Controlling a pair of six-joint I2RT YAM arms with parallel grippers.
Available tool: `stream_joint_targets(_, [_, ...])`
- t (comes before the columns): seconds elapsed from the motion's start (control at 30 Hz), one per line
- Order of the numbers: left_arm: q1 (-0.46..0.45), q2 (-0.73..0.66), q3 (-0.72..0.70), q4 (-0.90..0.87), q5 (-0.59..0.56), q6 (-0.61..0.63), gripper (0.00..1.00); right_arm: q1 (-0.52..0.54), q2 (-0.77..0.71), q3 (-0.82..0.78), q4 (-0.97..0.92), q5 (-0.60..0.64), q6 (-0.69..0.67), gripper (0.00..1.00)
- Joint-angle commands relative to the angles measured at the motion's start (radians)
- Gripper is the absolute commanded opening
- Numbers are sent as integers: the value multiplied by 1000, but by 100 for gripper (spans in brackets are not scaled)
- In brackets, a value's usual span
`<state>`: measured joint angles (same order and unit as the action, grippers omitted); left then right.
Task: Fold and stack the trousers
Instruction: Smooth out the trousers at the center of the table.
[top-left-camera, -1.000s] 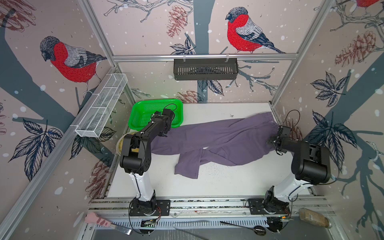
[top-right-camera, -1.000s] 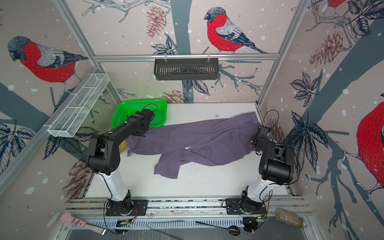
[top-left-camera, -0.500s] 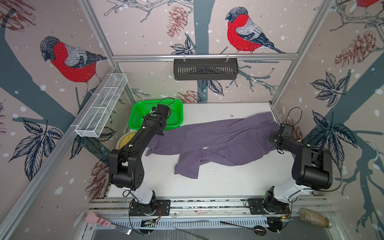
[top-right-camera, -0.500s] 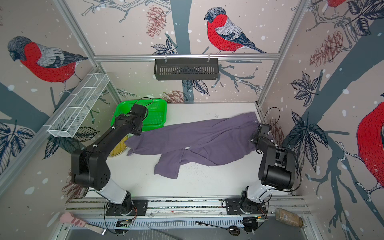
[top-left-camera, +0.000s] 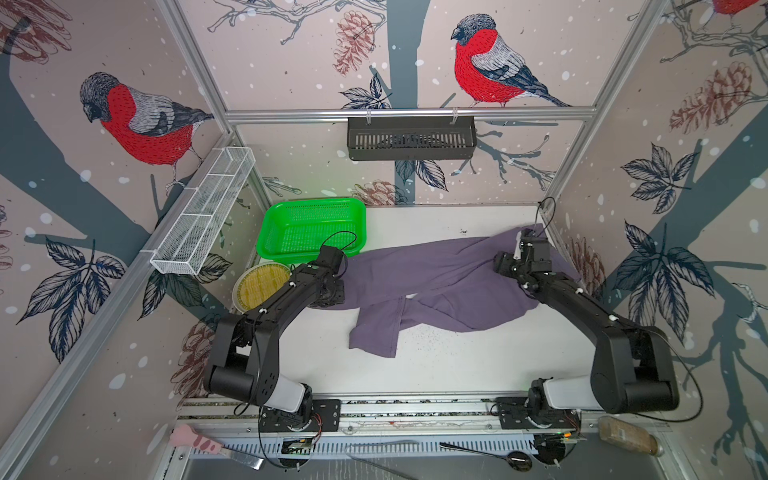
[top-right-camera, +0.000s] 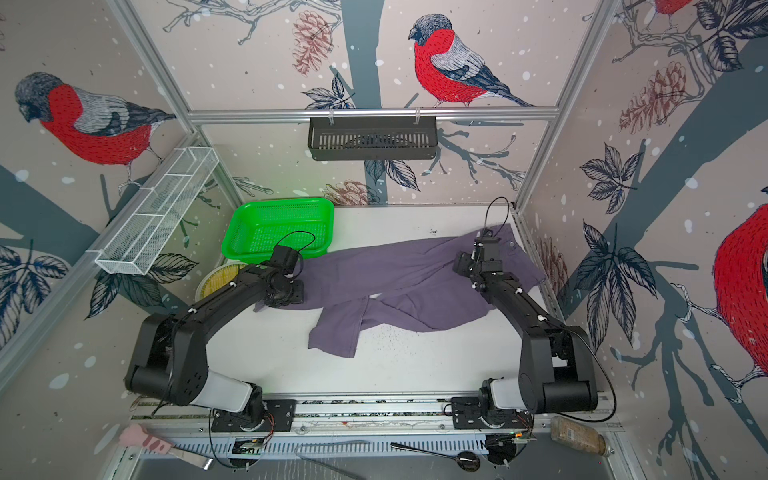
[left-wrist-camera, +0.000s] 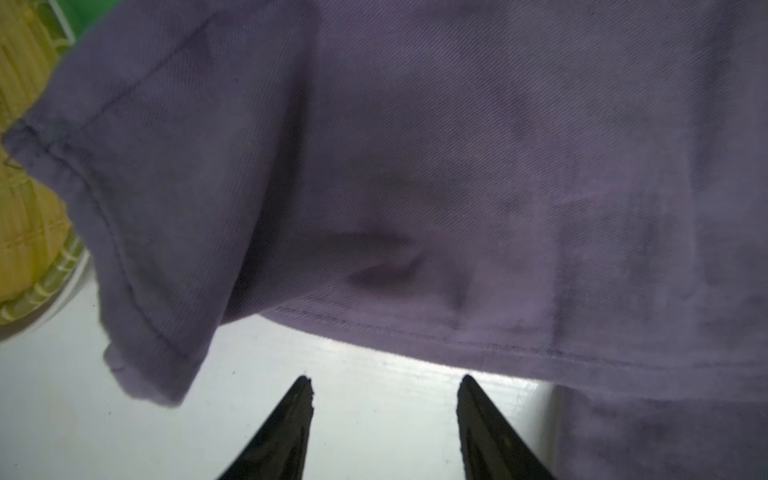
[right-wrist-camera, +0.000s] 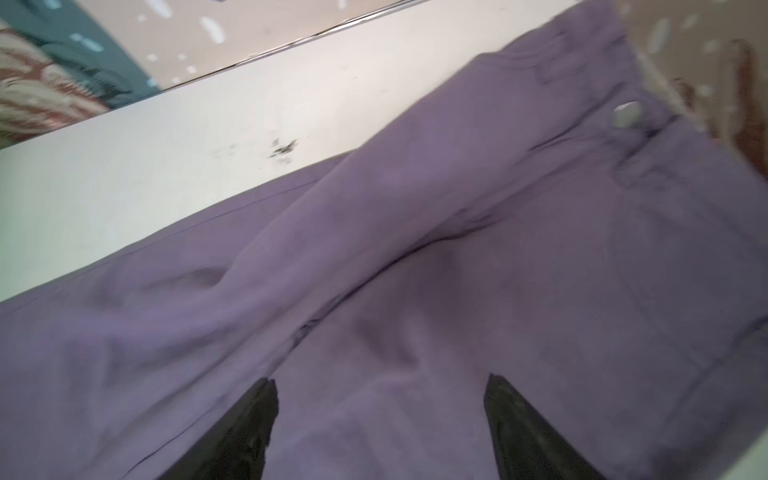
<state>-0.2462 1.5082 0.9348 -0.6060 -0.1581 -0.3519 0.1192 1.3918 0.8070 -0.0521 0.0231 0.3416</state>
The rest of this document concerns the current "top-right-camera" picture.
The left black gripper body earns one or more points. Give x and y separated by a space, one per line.
293 293

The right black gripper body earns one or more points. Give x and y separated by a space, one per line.
470 265

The purple trousers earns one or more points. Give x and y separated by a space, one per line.
409 285

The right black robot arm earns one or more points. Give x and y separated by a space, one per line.
555 373

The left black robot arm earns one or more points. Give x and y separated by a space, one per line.
169 361

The round woven bamboo tray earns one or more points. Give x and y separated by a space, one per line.
219 277

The green plastic basket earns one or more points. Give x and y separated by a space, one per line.
303 224

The black hanging plastic basket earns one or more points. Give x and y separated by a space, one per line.
373 138

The brown filled plastic bottle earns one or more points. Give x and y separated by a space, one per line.
578 437

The black long spoon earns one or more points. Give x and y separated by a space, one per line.
466 460

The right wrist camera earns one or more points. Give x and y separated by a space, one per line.
487 247

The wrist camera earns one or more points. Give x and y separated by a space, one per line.
487 247
285 259

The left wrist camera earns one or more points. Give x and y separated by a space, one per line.
285 259

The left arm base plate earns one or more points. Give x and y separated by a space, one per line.
268 416

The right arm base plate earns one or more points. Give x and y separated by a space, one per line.
472 413

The aluminium mounting rail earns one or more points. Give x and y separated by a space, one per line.
317 414

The pink handled brush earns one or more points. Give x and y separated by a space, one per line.
135 435

